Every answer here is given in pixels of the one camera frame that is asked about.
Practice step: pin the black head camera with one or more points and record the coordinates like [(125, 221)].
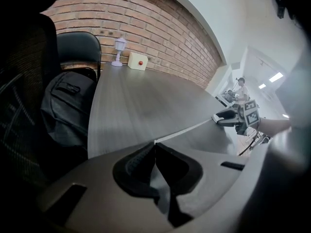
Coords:
[(280, 11)]

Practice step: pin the black backpack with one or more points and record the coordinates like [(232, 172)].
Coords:
[(65, 110)]

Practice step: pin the cream box with red button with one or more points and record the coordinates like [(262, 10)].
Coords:
[(136, 61)]

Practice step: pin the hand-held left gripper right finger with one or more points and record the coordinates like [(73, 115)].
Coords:
[(206, 178)]

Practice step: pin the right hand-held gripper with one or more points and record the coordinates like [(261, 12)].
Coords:
[(251, 116)]

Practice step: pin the person's right forearm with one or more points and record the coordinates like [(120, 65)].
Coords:
[(272, 126)]

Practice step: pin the ceiling light panel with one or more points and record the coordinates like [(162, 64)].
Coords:
[(262, 86), (275, 77)]

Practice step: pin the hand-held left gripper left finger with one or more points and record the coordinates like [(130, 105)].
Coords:
[(97, 190)]

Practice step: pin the black folding chair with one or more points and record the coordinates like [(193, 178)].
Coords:
[(77, 47)]

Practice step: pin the black mesh office chair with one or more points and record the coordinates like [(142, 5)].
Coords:
[(22, 81)]

